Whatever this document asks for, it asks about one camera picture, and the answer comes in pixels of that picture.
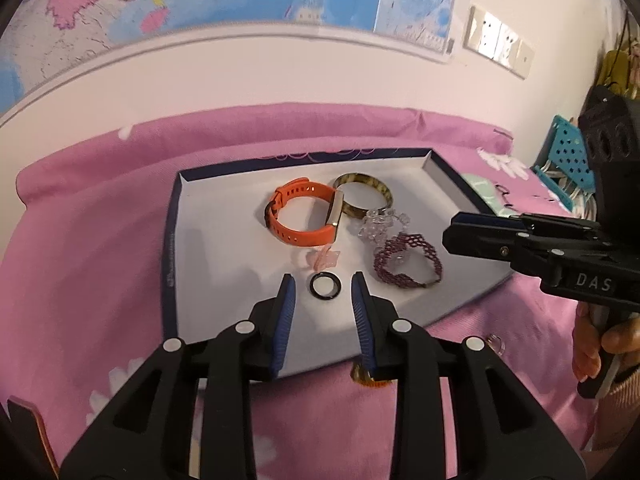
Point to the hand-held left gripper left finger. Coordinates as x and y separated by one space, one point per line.
285 320

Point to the pink translucent hair clip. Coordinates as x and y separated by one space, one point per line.
325 258

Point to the yellow hanging item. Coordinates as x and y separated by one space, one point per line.
617 70

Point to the white wall switch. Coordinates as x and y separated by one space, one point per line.
525 57

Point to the amber bangle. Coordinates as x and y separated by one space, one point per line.
362 178

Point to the person's right hand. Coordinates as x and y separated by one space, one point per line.
622 340

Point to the orange smartwatch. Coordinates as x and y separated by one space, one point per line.
300 235

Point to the blue perforated basket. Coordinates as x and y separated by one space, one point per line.
565 155

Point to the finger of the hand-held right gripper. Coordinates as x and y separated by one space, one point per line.
480 242
485 220

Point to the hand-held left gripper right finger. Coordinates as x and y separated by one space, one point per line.
362 320

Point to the white wall socket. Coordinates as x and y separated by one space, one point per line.
482 30
507 42

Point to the navy cardboard box lid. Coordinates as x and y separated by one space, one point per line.
225 260

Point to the pink flower-print bedsheet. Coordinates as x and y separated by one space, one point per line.
90 260

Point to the person's right forearm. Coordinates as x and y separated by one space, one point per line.
622 410

